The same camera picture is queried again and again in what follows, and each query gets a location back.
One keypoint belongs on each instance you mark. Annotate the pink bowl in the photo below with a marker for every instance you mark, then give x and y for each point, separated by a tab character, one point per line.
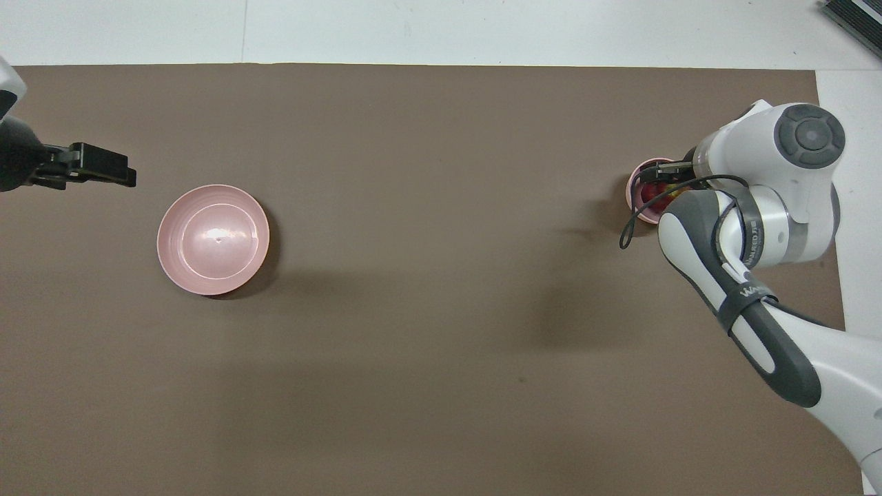
632	191

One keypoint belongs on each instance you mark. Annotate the brown table mat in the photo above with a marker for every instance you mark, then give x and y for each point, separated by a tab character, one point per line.
441	344

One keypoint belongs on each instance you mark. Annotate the red apple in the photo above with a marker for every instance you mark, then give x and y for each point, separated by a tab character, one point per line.
653	196

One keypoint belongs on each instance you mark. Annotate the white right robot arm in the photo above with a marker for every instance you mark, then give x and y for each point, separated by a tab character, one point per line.
792	179

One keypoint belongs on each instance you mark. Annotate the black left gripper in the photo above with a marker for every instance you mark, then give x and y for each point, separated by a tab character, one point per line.
17	158

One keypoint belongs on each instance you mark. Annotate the pink plate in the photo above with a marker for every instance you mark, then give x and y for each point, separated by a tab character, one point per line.
213	238

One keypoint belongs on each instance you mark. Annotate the dark ribbed box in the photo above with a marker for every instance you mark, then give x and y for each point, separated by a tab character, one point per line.
858	21

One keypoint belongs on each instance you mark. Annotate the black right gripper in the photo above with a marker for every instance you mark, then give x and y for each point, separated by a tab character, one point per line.
689	162

